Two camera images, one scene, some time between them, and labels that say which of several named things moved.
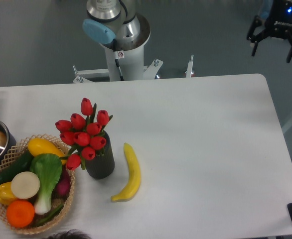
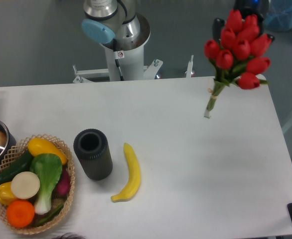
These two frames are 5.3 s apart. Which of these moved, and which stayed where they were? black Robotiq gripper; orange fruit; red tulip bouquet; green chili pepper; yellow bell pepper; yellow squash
Moved: red tulip bouquet; black Robotiq gripper
Stayed: yellow bell pepper; yellow squash; green chili pepper; orange fruit
